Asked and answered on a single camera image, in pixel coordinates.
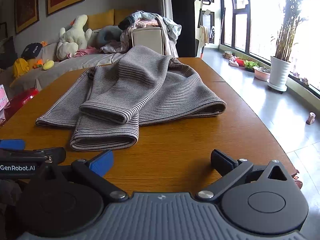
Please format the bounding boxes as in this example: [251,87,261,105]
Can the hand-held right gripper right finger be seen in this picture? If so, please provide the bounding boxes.
[196,149,295,202]

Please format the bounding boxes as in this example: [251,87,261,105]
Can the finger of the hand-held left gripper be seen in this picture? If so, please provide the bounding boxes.
[30,147,67,165]
[0,139,26,151]

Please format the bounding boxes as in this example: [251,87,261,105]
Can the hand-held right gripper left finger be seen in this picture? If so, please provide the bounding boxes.
[30,150,129,202]

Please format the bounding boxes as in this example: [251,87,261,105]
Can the grey striped sweater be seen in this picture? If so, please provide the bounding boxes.
[36,45,227,152]

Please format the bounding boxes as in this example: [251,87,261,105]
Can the pile of clothes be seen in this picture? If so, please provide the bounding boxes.
[117,10,182,57]

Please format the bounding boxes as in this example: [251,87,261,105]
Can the pink box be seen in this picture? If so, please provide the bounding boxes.
[0,84,11,126]

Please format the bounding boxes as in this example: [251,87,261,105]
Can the red plastic basin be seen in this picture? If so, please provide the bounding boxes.
[5,87,40,117]

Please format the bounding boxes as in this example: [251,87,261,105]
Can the large yellow plush toy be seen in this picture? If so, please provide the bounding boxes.
[12,58,31,78]

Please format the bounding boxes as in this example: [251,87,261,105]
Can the small yellow plush toy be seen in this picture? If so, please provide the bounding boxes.
[42,59,55,71]

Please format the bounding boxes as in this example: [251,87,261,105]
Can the dark glass cabinet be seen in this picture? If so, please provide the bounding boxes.
[0,36,18,71]

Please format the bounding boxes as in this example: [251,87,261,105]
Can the round pot stand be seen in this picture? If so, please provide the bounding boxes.
[266,79,288,94]

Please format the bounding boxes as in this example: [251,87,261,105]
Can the pink plant pot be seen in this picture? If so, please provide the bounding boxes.
[253,66,272,82]

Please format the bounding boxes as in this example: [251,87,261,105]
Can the black cap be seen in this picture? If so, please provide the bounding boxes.
[21,42,43,59]

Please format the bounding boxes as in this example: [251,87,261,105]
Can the sofa with grey cover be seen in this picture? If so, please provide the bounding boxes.
[0,9,180,94]

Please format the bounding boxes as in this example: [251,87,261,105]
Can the tray of green sprouts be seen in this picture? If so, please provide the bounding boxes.
[244,60,259,73]

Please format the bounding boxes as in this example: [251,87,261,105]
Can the white plant pot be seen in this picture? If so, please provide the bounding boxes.
[269,56,292,87]

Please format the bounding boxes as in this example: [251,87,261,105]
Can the white plush duck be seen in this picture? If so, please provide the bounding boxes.
[56,14,92,60]

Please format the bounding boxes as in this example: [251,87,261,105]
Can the crumpled pale pink cloth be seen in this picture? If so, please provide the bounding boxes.
[100,34,133,54]

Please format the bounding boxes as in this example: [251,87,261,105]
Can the grey plush toy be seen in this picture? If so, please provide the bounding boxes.
[96,25,123,48]

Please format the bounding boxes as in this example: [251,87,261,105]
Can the yellow cushion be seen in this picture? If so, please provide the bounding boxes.
[114,8,140,26]
[87,9,115,31]

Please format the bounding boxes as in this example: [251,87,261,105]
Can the white upright vacuum cleaner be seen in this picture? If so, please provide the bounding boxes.
[195,0,216,58]

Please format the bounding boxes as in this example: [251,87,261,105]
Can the tall bamboo plant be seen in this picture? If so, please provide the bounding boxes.
[271,0,314,63]

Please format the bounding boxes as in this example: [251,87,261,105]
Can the dark curtain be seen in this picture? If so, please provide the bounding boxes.
[169,0,196,58]

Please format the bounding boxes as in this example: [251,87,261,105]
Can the black window frame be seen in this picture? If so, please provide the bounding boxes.
[221,0,320,94]

